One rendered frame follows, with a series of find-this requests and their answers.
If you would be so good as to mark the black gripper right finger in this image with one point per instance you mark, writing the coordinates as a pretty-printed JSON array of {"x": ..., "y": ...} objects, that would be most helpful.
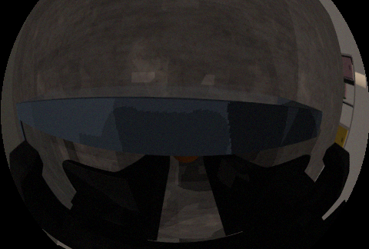
[{"x": 240, "y": 186}]

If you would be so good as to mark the orange ball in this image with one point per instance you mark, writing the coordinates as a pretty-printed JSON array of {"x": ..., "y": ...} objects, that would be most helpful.
[{"x": 185, "y": 159}]

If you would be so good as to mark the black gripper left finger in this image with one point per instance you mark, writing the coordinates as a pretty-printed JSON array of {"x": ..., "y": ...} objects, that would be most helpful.
[{"x": 139, "y": 187}]

